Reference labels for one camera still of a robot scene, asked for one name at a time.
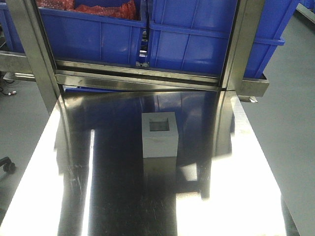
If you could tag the blue plastic bin right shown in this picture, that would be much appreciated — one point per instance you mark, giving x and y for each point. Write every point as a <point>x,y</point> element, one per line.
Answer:
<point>192,35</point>

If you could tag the gray square base block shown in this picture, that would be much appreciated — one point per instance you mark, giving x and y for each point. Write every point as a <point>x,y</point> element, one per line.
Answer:
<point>160,135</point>

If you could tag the blue bin with red items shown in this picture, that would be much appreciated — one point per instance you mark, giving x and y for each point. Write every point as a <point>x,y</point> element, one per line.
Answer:
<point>83,36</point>

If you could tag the black caster wheel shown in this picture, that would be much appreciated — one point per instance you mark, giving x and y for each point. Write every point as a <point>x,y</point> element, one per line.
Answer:
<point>8,165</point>

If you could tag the stainless steel shelf frame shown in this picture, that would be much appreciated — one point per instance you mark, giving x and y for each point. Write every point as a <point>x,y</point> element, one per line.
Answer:
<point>37,63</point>

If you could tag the red mesh packaged items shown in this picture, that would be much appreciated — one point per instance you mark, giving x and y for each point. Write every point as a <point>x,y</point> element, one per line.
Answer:
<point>125,10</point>

